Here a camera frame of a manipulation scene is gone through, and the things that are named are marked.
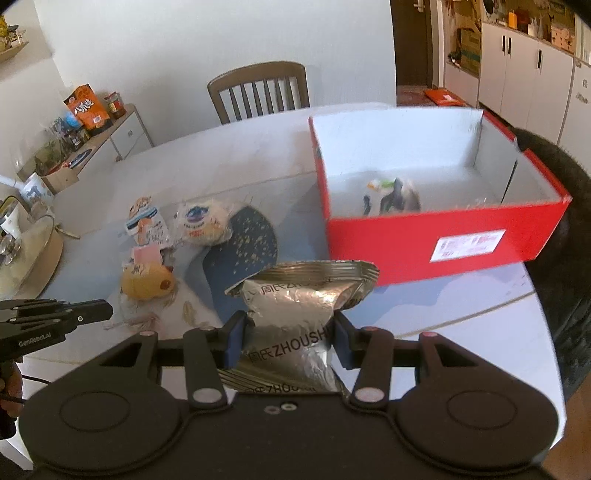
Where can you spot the red lidded jar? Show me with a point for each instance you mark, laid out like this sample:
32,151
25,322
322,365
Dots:
115,106

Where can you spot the dark cloth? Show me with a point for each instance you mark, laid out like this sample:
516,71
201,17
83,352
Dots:
570,230

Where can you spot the orange flat parcel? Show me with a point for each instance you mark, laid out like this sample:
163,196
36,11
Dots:
444,97

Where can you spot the dark glass jar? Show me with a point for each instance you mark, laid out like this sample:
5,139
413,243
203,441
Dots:
79,135

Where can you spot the gold spoon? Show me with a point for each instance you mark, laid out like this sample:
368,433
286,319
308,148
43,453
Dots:
68,231

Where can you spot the dark brown door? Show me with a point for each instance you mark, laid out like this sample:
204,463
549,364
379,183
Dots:
411,46

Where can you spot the orange snack bag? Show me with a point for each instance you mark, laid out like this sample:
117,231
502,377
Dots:
87,108

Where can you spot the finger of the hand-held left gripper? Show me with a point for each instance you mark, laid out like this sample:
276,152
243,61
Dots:
92,310

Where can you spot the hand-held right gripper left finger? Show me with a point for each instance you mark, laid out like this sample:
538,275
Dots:
235,341

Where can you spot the white tube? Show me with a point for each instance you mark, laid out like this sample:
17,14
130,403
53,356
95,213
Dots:
10,181

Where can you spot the red cardboard box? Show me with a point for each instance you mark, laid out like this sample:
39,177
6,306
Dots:
392,240

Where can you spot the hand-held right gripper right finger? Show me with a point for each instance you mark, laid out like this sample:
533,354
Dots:
344,344

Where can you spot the round blue plate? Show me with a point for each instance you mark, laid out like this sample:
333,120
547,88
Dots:
78,158

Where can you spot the white cartoon snack packet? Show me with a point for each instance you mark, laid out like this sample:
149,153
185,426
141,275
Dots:
147,224

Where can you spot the round white bread packet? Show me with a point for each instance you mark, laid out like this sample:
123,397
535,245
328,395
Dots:
201,221

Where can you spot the white sideboard with wooden top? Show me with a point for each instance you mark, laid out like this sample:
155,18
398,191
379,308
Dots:
131,134

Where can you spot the white printed mug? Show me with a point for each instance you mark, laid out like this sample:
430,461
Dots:
34,191

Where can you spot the small cardboard box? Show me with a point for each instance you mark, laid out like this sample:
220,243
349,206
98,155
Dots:
62,177

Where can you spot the small blue packet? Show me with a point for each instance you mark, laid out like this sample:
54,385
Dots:
70,122

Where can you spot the pink card tag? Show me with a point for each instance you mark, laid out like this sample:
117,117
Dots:
145,254

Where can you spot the white open shelf unit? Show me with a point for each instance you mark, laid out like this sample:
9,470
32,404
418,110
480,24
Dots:
461,87

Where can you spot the silver foil snack packet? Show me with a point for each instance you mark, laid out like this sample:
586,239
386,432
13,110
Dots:
295,309

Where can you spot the person's left hand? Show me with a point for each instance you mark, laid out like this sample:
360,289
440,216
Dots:
10,383

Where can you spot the brown wooden chair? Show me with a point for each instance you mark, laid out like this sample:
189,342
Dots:
258,74

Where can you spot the beige pot with glass lid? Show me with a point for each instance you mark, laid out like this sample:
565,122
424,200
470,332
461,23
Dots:
27,261

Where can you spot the white small appliance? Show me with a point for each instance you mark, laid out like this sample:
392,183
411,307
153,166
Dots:
9,224

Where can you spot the glass terrarium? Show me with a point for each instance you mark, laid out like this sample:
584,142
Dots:
51,152

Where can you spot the cardboard box with green print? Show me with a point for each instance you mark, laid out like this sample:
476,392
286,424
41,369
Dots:
470,46

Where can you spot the white printed desktop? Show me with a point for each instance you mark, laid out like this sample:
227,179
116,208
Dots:
258,157

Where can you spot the wooden wall shelf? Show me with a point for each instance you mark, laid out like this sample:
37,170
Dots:
14,50

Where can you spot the yellow tray with dark rim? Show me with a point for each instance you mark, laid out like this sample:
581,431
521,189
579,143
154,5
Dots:
11,201

